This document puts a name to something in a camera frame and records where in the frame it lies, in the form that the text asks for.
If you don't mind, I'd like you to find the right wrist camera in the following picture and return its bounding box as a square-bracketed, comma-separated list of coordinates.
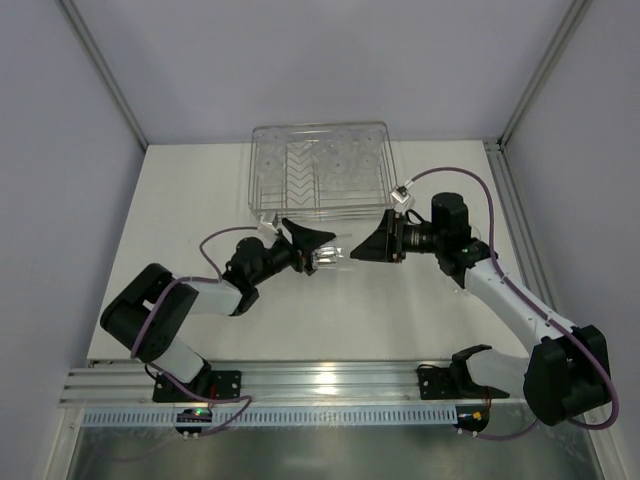
[390, 185, 415, 213]

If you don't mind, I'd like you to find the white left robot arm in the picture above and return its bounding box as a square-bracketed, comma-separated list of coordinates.
[99, 219, 337, 405]

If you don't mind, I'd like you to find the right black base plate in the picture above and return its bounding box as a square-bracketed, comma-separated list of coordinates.
[417, 364, 510, 401]

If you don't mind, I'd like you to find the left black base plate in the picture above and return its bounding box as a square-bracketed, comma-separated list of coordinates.
[152, 368, 242, 403]

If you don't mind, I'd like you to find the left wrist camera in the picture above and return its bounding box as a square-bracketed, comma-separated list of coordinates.
[258, 211, 279, 237]

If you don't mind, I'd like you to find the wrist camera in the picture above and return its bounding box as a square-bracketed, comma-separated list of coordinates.
[258, 211, 279, 237]
[390, 185, 415, 213]

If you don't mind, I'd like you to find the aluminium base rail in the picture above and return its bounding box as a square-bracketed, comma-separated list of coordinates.
[57, 357, 531, 409]

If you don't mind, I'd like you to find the slotted cable duct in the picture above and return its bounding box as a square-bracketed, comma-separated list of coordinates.
[80, 404, 459, 428]

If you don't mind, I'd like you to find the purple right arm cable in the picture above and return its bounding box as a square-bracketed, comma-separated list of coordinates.
[404, 167, 621, 440]

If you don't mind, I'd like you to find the wire dish rack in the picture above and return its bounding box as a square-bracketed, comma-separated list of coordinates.
[248, 121, 397, 220]

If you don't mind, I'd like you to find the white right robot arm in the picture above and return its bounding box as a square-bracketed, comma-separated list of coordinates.
[350, 192, 620, 429]

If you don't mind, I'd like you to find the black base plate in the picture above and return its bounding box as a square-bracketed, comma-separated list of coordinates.
[152, 368, 242, 403]
[417, 364, 510, 401]

